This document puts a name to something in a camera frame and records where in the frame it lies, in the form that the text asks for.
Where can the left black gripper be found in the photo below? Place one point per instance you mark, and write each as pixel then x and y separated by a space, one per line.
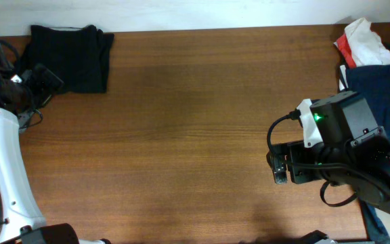
pixel 34 84

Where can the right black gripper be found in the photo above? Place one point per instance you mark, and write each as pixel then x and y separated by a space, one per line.
pixel 291 151

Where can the black shorts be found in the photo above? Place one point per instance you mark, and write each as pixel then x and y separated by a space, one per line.
pixel 80 57

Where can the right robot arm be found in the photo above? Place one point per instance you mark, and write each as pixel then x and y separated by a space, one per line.
pixel 342 145

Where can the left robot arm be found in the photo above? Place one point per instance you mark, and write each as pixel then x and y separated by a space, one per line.
pixel 21 220

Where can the black white striped garment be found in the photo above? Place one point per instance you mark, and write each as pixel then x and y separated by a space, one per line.
pixel 342 69

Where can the navy blue garment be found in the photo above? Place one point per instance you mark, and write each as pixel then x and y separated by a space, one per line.
pixel 373 82

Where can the white and red garment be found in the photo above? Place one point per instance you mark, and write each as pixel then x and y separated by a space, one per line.
pixel 360 46

